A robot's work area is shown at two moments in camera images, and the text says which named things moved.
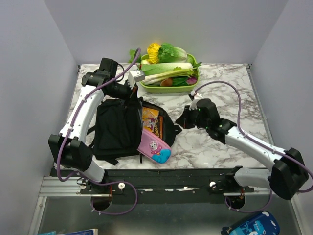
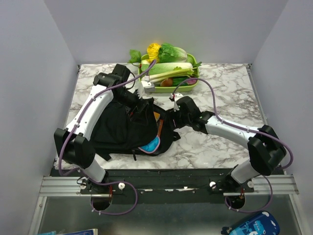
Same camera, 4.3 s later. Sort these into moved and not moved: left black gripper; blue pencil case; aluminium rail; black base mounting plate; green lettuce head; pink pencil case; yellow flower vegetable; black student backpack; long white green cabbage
Moved: black student backpack; pink pencil case; left black gripper
Not moved: long white green cabbage; green lettuce head; blue pencil case; black base mounting plate; yellow flower vegetable; aluminium rail
